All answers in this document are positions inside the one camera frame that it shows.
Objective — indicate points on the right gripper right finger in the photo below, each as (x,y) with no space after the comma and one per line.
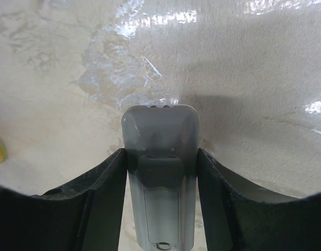
(241,215)

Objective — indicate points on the white grey remote control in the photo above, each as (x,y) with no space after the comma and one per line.
(161,144)

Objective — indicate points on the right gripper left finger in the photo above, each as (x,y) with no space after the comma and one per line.
(82,214)

